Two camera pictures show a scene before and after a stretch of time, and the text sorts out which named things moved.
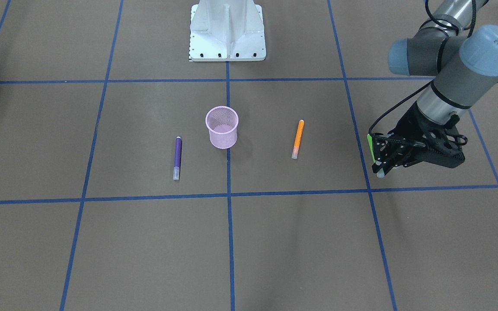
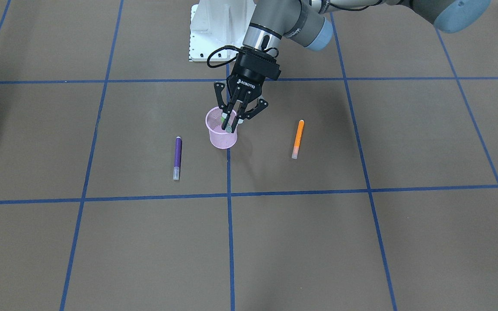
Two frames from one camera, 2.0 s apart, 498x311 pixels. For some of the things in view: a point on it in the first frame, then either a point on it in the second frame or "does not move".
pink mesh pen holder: (222, 122) does not move
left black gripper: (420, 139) -> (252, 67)
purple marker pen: (177, 157) does not move
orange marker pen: (295, 153) does not move
